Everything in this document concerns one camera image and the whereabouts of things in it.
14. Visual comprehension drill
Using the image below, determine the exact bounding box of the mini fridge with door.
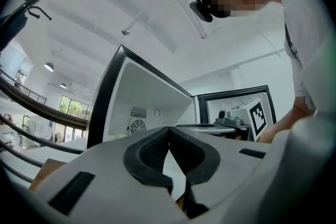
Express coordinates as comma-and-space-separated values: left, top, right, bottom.
86, 44, 277, 151

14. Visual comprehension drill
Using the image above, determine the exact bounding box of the large glass window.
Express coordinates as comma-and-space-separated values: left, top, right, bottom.
57, 95, 93, 116

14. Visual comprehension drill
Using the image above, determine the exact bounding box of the brown wooden table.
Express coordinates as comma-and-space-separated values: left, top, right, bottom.
29, 158, 67, 191

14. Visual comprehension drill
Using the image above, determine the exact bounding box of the black head-mounted camera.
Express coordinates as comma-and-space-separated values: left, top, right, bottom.
189, 0, 214, 23

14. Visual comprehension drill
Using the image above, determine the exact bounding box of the person's right forearm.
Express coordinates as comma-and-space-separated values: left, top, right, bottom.
258, 97, 316, 144

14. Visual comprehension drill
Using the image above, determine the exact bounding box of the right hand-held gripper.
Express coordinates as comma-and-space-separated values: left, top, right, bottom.
175, 100, 271, 143

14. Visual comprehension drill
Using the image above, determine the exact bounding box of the person's white t-shirt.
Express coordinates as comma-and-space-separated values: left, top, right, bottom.
251, 0, 336, 114

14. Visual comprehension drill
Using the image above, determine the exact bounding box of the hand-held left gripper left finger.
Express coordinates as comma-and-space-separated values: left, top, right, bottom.
29, 125, 190, 220

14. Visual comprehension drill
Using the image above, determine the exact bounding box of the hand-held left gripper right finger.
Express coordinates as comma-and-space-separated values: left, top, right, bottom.
169, 125, 272, 219

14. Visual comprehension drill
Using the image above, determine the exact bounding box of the dark hanging jacket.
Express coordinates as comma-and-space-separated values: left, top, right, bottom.
0, 11, 29, 54

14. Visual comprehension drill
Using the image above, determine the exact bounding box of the black grey harness strap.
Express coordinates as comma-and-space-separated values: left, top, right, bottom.
284, 23, 303, 67

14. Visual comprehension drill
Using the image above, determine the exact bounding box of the black metal railing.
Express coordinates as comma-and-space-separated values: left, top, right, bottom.
0, 67, 89, 185

